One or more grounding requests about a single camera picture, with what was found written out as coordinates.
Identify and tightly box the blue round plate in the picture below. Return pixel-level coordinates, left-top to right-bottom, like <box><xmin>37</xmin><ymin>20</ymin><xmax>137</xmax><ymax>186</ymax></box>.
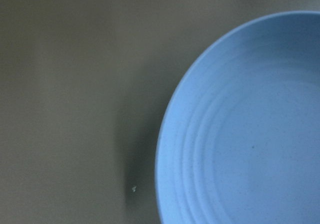
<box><xmin>155</xmin><ymin>11</ymin><xmax>320</xmax><ymax>223</ymax></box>

